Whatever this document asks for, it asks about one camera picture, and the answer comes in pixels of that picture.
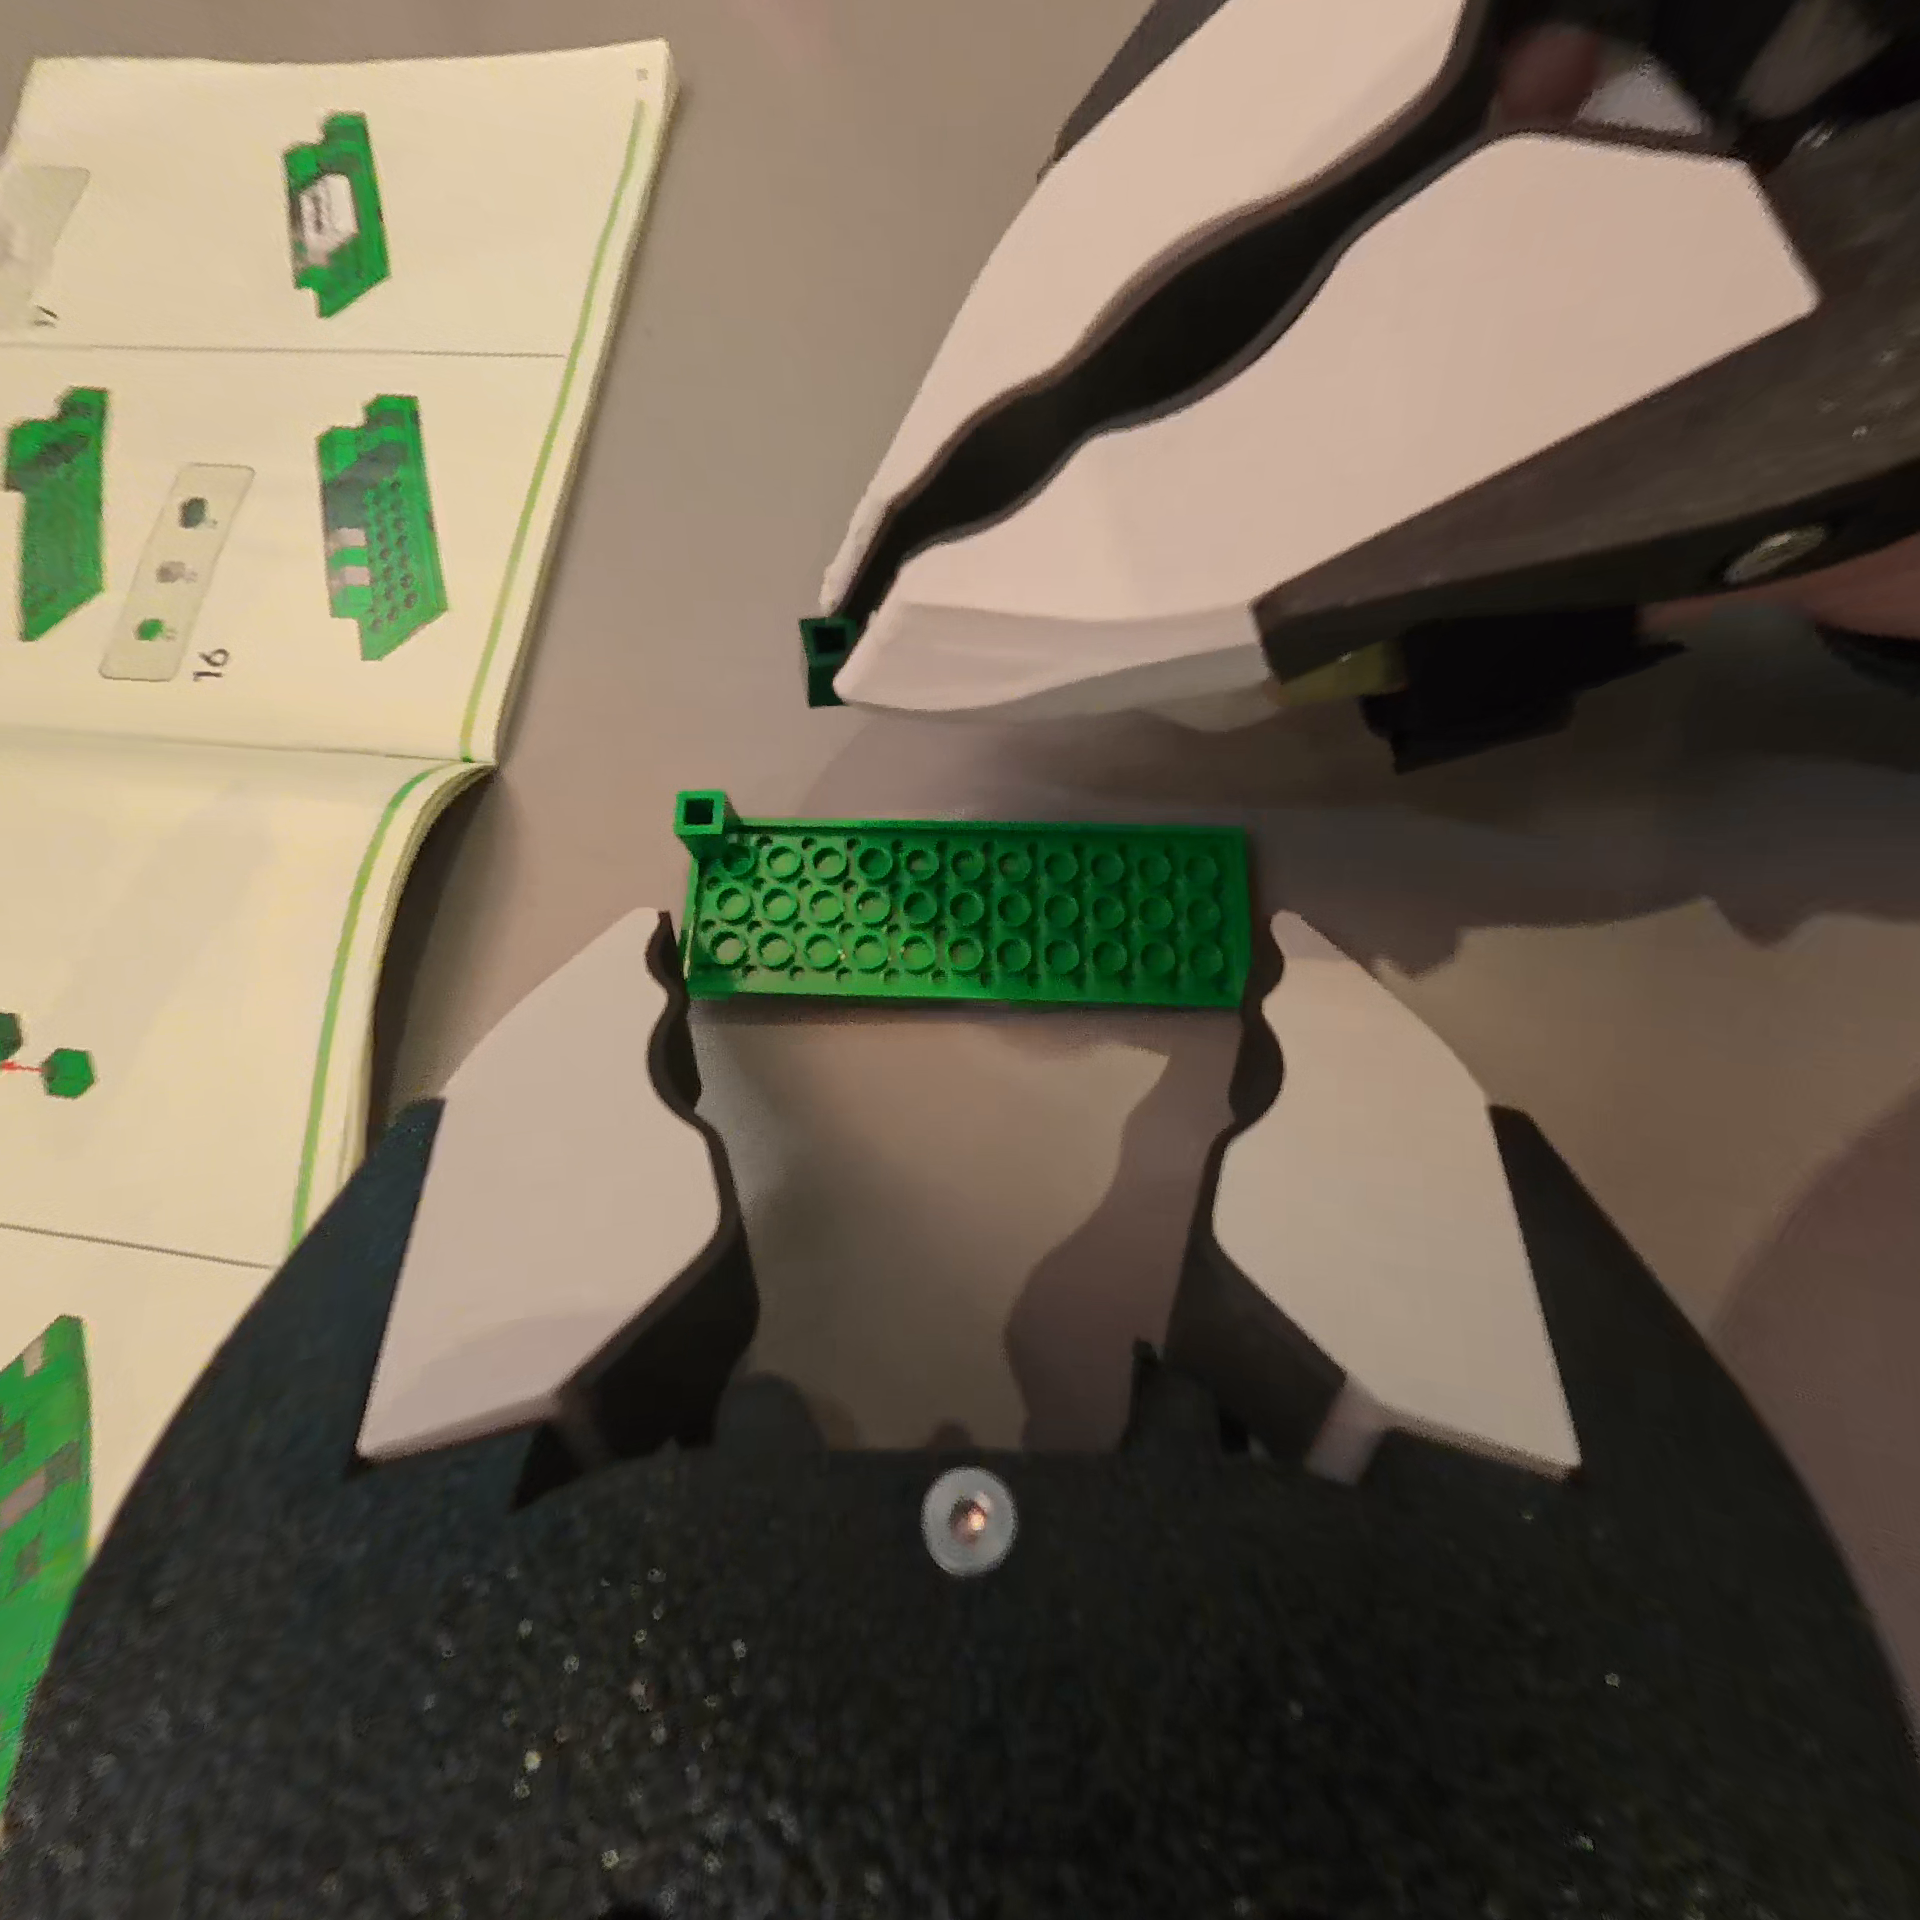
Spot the person's right hand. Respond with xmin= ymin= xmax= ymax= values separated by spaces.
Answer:
xmin=1504 ymin=27 xmax=1596 ymax=125

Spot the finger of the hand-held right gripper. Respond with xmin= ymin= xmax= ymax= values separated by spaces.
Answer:
xmin=824 ymin=0 xmax=1504 ymax=628
xmin=829 ymin=128 xmax=1826 ymax=737

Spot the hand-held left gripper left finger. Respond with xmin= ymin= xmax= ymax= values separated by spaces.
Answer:
xmin=356 ymin=907 xmax=757 ymax=1509

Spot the green studded brick plate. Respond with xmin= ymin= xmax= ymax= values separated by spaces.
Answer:
xmin=680 ymin=817 xmax=1257 ymax=1010

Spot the brick instruction booklet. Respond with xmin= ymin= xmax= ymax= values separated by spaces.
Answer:
xmin=0 ymin=37 xmax=682 ymax=1787

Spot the grey desk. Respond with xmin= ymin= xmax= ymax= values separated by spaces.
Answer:
xmin=0 ymin=0 xmax=1920 ymax=1465

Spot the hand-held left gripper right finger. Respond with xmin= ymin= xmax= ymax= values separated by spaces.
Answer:
xmin=1162 ymin=907 xmax=1586 ymax=1491

